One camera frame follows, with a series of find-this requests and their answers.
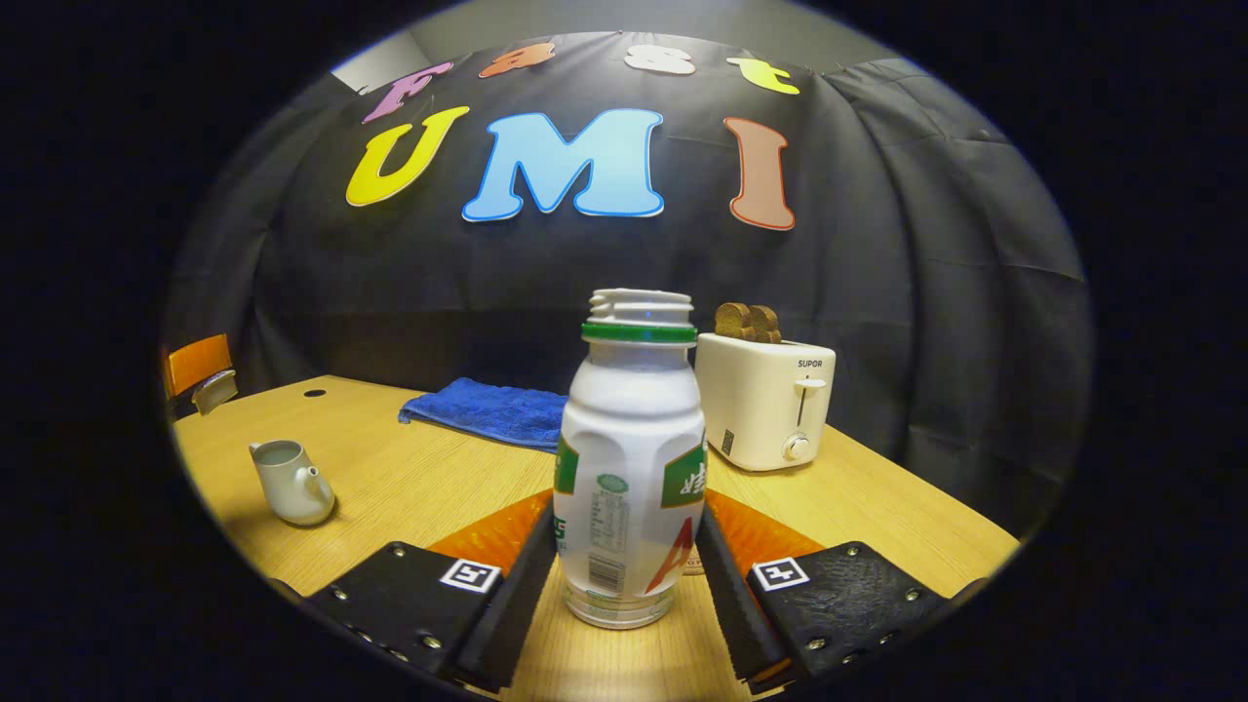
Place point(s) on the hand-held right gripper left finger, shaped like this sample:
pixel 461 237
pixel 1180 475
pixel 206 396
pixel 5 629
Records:
pixel 517 604

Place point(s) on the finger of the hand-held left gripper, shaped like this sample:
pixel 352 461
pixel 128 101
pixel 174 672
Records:
pixel 200 361

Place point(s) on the brown bread slice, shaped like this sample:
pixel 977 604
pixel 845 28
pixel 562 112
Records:
pixel 767 327
pixel 731 322

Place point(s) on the white plastic water bottle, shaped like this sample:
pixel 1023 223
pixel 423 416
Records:
pixel 629 439

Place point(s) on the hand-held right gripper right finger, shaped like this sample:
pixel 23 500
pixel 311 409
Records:
pixel 731 604

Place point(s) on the white ceramic teacup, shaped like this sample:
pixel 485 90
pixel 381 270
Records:
pixel 292 487

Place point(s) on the cream white toaster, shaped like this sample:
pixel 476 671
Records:
pixel 751 409

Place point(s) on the white teacup lid blue print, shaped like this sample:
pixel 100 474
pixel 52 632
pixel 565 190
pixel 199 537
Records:
pixel 216 392

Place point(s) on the round beige coaster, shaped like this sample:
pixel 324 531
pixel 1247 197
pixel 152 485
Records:
pixel 692 565

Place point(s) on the blue towel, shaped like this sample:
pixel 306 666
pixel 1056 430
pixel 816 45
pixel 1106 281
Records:
pixel 478 409

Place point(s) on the black backdrop cloth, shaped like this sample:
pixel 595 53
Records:
pixel 926 292

